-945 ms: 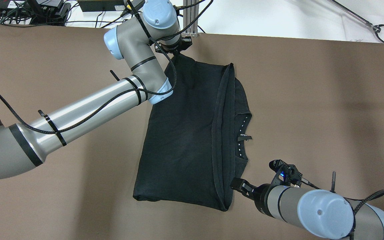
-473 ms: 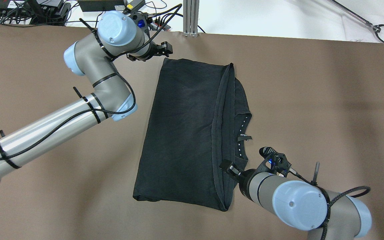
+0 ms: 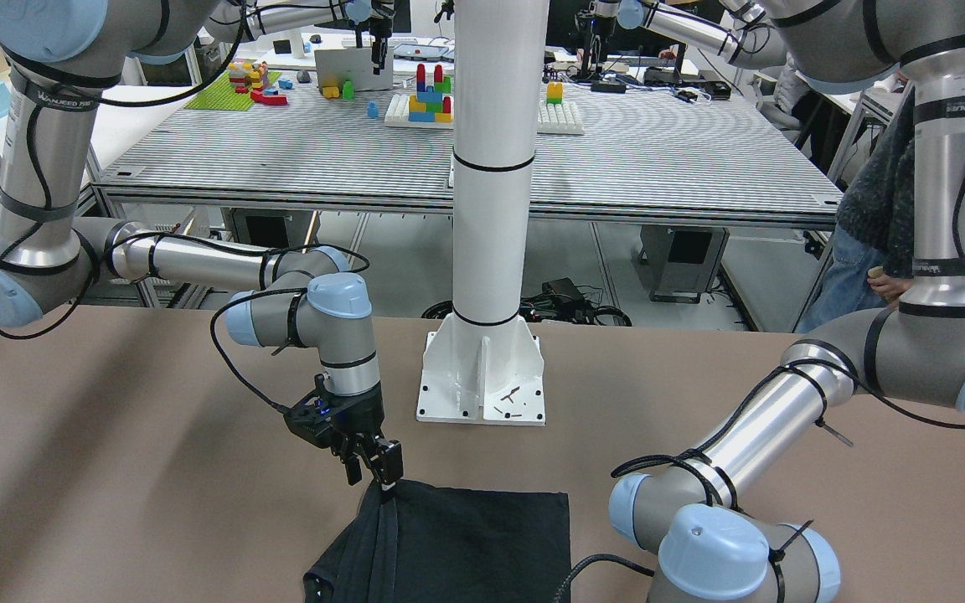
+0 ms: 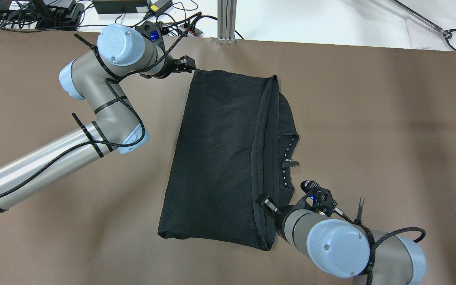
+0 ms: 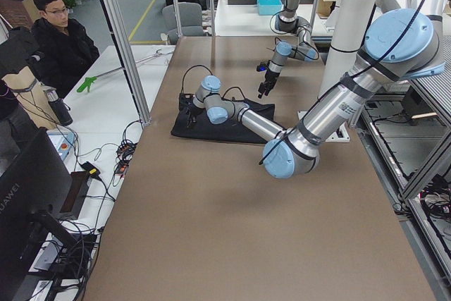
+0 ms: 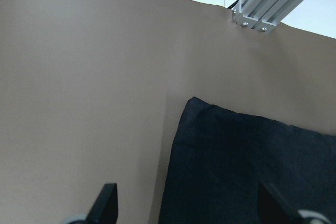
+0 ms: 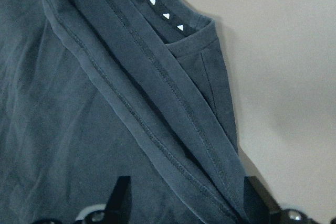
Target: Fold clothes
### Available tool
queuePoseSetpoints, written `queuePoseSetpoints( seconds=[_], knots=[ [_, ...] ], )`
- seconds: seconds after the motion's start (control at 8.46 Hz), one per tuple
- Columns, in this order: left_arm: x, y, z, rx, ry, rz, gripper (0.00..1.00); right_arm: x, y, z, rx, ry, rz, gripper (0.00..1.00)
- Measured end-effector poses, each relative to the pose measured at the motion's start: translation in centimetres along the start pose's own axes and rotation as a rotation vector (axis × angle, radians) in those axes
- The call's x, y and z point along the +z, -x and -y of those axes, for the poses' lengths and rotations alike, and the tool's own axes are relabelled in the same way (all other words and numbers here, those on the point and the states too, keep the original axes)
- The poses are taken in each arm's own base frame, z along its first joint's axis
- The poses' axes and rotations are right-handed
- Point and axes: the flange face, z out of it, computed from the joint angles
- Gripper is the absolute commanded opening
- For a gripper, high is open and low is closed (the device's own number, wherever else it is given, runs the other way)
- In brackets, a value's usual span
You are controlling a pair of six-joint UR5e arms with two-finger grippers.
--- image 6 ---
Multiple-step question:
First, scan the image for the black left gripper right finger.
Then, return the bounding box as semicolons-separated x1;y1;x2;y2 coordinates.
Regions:
257;183;307;223

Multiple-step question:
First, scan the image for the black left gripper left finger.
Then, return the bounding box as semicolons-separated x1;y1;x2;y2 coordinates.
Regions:
86;183;118;224

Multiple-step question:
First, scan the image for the black printed t-shirt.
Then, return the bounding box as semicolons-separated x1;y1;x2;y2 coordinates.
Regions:
159;97;335;223

